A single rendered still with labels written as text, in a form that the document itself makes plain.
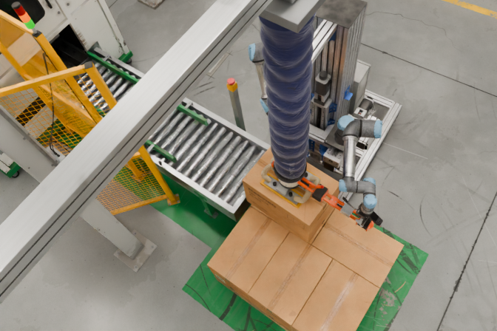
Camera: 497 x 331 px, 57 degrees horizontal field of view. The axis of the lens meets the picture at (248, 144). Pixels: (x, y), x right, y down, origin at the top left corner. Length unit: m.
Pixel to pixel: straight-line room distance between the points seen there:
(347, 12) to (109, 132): 1.96
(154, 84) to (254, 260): 2.51
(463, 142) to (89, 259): 3.81
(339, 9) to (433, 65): 2.64
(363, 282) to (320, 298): 0.35
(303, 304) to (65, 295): 2.22
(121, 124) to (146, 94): 0.12
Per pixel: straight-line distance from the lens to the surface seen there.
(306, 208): 3.25
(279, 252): 3.71
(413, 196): 4.58
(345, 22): 2.90
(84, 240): 4.76
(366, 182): 2.85
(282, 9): 1.76
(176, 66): 1.41
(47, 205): 1.31
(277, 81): 2.14
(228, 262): 3.72
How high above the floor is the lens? 4.11
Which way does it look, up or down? 60 degrees down
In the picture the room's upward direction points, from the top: 11 degrees counter-clockwise
